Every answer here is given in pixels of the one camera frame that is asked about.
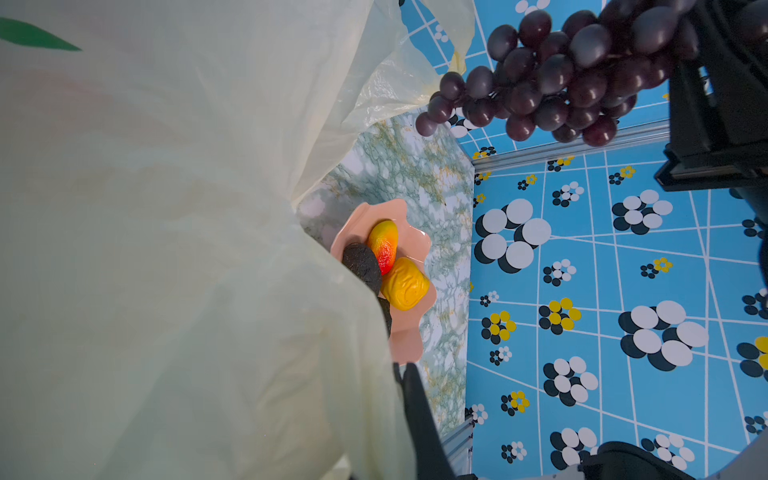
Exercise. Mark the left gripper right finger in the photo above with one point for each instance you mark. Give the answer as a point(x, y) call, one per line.
point(622, 461)

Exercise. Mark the cream printed plastic bag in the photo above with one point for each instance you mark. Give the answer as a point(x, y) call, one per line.
point(163, 313)

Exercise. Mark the dark avocado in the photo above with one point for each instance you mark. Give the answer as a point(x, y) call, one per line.
point(360, 260)
point(386, 311)

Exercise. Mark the yellow bell pepper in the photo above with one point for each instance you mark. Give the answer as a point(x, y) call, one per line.
point(405, 285)

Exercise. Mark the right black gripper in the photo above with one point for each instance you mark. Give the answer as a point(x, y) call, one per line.
point(718, 102)

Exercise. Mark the yellow red mango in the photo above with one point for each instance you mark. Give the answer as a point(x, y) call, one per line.
point(383, 242)

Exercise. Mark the right aluminium corner post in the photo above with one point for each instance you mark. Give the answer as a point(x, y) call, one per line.
point(652, 132)

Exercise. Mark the purple grape bunch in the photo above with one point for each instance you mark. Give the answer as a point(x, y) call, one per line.
point(575, 82)

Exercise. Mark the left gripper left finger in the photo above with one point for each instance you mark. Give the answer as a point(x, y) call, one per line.
point(431, 460)

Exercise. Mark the pink scalloped fruit bowl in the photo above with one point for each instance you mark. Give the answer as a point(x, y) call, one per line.
point(405, 343)

